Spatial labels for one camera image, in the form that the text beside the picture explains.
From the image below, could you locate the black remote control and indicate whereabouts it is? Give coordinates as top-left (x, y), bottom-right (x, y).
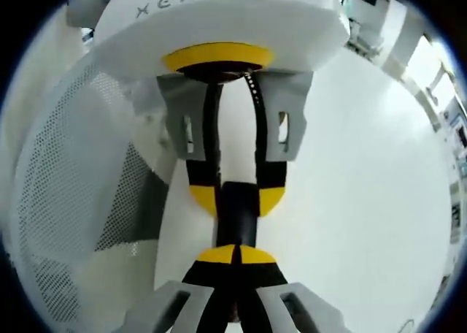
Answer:
top-left (215, 181), bottom-right (261, 247)

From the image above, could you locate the grey cable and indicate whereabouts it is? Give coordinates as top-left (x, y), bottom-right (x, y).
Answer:
top-left (396, 317), bottom-right (420, 333)

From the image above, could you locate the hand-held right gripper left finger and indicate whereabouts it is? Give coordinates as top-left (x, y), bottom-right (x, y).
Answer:
top-left (144, 243), bottom-right (239, 333)

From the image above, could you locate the white perforated mesh basket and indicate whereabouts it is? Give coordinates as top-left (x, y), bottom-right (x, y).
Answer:
top-left (0, 51), bottom-right (183, 333)

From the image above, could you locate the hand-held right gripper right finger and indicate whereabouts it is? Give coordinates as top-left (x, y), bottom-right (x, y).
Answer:
top-left (237, 244), bottom-right (348, 333)

